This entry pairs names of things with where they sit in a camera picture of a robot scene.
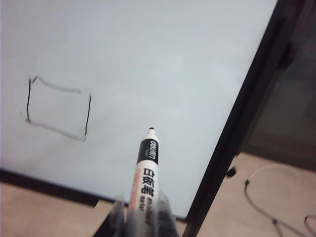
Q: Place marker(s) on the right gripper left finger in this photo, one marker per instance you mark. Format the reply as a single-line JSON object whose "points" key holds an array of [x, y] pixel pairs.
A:
{"points": [[119, 217]]}

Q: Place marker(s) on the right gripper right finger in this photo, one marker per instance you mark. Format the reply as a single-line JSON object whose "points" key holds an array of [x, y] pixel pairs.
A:
{"points": [[165, 217]]}

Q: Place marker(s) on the white black whiteboard marker pen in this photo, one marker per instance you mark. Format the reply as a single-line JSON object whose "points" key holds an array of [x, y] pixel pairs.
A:
{"points": [[146, 170]]}

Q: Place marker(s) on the black stand knob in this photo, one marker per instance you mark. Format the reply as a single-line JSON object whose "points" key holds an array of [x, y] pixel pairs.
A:
{"points": [[232, 172]]}

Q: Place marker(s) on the dark glass partition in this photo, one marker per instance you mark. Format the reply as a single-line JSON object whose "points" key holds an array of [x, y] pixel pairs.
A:
{"points": [[291, 111]]}

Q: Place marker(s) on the black whiteboard stand post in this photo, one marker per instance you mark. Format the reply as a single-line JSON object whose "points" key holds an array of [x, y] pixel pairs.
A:
{"points": [[247, 128]]}

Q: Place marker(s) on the white whiteboard with black frame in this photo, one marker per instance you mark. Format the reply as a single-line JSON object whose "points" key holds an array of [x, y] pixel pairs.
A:
{"points": [[148, 61]]}

